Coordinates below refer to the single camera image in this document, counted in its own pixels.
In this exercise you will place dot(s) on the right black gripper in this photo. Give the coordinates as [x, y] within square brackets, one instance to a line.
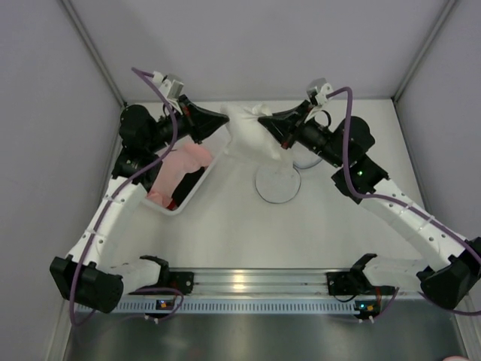
[297, 125]

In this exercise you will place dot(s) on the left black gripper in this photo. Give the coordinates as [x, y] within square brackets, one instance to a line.
[189, 119]

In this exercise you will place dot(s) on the white bra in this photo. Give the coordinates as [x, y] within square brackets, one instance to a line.
[250, 140]

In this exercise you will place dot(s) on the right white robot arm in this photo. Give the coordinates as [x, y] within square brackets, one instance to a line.
[449, 265]

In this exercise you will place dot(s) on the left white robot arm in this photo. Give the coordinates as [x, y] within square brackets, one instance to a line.
[161, 164]

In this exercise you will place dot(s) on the round mesh laundry bag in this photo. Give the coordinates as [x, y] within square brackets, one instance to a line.
[278, 182]

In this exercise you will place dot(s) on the white plastic basket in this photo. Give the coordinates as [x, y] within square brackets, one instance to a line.
[216, 146]

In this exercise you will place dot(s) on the pink garment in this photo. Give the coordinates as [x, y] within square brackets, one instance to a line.
[186, 159]

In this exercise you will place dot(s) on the black garment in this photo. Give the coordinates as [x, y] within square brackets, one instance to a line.
[186, 185]

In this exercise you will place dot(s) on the red garment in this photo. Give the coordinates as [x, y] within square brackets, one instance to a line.
[172, 206]

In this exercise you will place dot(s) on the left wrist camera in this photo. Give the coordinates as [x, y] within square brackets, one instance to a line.
[170, 86]

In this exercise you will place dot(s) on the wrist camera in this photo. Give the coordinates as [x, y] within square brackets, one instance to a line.
[170, 86]
[318, 91]

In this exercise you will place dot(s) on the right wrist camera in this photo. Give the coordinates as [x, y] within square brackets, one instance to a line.
[318, 91]

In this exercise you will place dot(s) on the left aluminium frame post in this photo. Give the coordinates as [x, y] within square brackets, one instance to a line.
[92, 50]

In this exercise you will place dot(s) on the aluminium frame post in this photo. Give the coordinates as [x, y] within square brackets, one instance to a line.
[428, 41]
[92, 50]

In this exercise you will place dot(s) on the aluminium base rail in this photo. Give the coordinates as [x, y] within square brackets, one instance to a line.
[254, 282]

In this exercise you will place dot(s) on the slotted cable duct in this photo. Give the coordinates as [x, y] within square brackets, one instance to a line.
[243, 306]

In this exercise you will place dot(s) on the right aluminium frame post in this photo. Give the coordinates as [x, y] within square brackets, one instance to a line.
[428, 41]

